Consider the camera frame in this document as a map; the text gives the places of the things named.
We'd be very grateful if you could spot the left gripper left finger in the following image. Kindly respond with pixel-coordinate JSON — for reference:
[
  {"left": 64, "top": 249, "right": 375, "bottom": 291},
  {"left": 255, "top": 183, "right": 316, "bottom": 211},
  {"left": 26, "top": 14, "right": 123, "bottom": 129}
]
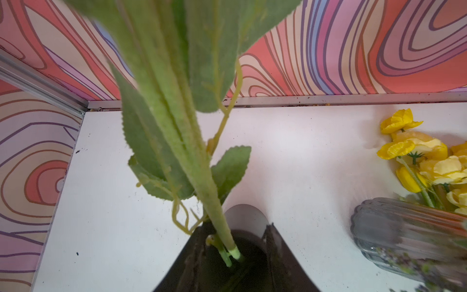
[{"left": 153, "top": 221, "right": 215, "bottom": 292}]

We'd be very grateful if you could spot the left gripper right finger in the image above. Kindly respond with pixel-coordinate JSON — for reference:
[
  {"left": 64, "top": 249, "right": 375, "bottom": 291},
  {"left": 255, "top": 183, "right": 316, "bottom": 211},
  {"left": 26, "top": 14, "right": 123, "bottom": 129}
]
[{"left": 264, "top": 224, "right": 320, "bottom": 292}]

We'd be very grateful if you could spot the black vase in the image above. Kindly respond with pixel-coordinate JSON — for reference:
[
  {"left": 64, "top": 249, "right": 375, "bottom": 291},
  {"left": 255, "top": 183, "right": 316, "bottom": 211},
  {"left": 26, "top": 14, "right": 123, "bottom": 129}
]
[{"left": 198, "top": 204, "right": 273, "bottom": 292}]

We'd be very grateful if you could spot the red grey glass vase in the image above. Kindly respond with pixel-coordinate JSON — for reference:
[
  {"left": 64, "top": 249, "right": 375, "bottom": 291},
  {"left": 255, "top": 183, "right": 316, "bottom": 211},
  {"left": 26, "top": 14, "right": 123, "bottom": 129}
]
[{"left": 350, "top": 198, "right": 467, "bottom": 292}]

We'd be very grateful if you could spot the yellow poppy spray stem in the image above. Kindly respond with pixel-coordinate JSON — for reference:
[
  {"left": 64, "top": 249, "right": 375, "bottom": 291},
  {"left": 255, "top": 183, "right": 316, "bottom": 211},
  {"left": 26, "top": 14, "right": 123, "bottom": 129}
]
[{"left": 376, "top": 108, "right": 437, "bottom": 209}]

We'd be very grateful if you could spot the pale yellow rose spray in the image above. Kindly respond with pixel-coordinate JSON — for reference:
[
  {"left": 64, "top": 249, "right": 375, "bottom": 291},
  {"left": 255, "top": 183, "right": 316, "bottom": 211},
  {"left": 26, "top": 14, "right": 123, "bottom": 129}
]
[{"left": 391, "top": 131, "right": 467, "bottom": 215}]

